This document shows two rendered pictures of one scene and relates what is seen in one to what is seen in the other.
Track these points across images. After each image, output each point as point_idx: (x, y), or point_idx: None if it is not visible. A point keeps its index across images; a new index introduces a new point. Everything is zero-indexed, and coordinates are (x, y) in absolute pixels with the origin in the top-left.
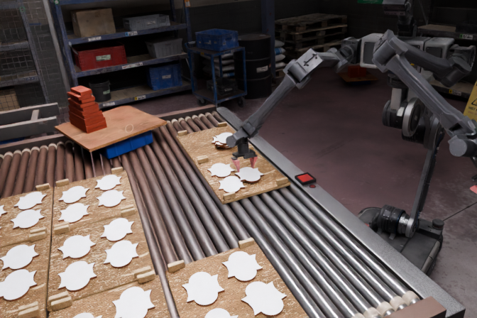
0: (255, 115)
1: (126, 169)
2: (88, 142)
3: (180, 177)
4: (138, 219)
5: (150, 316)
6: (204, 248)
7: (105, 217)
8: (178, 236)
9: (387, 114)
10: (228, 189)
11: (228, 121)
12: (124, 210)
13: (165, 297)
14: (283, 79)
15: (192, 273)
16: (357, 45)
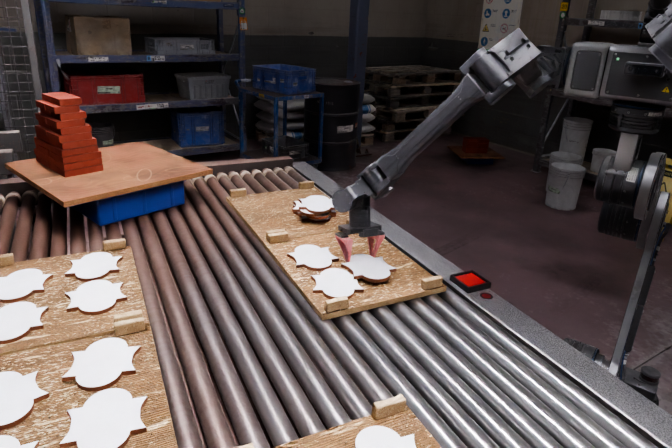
0: (392, 154)
1: (132, 245)
2: (64, 190)
3: (236, 266)
4: (149, 342)
5: None
6: (294, 414)
7: (78, 334)
8: (235, 382)
9: (608, 179)
10: (332, 292)
11: (315, 183)
12: (122, 321)
13: None
14: (459, 84)
15: None
16: (564, 56)
